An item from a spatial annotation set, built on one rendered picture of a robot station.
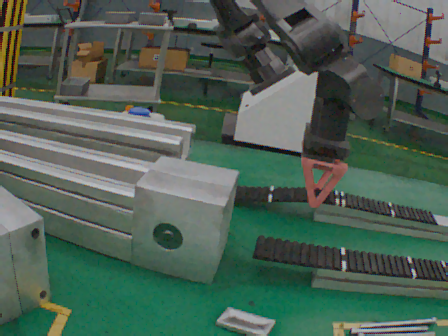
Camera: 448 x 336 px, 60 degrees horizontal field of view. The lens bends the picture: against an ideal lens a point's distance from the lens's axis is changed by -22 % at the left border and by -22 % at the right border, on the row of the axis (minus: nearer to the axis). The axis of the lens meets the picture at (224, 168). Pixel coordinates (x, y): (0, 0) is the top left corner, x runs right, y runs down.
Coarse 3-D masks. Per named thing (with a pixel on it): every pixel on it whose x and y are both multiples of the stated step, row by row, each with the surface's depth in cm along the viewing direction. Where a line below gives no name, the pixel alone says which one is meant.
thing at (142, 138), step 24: (0, 96) 77; (0, 120) 70; (24, 120) 68; (48, 120) 67; (72, 120) 68; (96, 120) 73; (120, 120) 73; (144, 120) 72; (168, 120) 74; (72, 144) 67; (96, 144) 67; (120, 144) 67; (144, 144) 65; (168, 144) 65; (192, 144) 75
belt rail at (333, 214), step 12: (324, 204) 67; (324, 216) 68; (336, 216) 68; (348, 216) 68; (360, 216) 67; (372, 216) 67; (384, 216) 66; (444, 216) 68; (372, 228) 67; (384, 228) 67; (396, 228) 66; (408, 228) 66; (420, 228) 66; (432, 228) 65; (444, 228) 65; (444, 240) 66
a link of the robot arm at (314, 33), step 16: (256, 0) 62; (272, 0) 60; (288, 0) 59; (272, 16) 59; (288, 16) 59; (304, 16) 61; (320, 16) 58; (288, 32) 58; (304, 32) 57; (320, 32) 57; (336, 32) 58; (304, 48) 58; (320, 48) 58
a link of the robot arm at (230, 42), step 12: (216, 0) 92; (228, 0) 93; (216, 12) 97; (228, 12) 95; (240, 12) 96; (252, 12) 99; (228, 24) 97; (240, 24) 98; (264, 24) 100; (228, 36) 100; (228, 48) 103; (240, 48) 101
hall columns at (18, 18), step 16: (0, 0) 309; (16, 0) 304; (0, 16) 300; (16, 16) 314; (0, 32) 305; (16, 32) 324; (0, 48) 310; (16, 48) 333; (0, 64) 314; (16, 64) 343; (0, 80) 319
